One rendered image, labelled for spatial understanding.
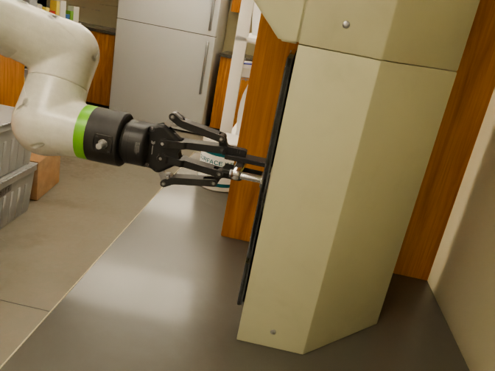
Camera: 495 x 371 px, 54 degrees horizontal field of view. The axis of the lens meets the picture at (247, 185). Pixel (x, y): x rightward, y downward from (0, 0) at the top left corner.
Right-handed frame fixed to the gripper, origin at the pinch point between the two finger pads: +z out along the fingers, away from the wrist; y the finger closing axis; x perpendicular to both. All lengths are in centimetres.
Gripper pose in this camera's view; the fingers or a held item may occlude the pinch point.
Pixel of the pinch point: (245, 165)
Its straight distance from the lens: 80.9
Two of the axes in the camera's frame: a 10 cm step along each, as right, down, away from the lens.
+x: 1.1, -3.1, 9.4
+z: 9.8, 2.1, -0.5
